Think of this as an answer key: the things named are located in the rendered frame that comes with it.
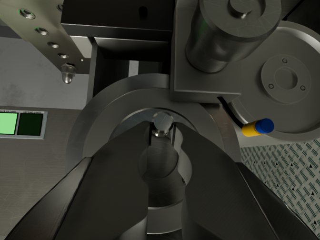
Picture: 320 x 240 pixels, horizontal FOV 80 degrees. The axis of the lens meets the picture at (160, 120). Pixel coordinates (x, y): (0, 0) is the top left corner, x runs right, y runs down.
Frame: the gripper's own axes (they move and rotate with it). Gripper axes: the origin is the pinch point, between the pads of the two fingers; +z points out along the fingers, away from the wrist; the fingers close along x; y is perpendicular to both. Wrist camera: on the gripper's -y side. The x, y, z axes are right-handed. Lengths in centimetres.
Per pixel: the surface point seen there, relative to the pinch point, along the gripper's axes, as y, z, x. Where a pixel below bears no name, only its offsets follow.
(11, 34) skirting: 23, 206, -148
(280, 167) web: 11.3, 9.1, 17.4
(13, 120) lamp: 19, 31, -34
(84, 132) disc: 2.8, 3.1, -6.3
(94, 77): -0.8, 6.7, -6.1
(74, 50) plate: 2.2, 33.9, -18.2
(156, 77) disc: -1.1, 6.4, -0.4
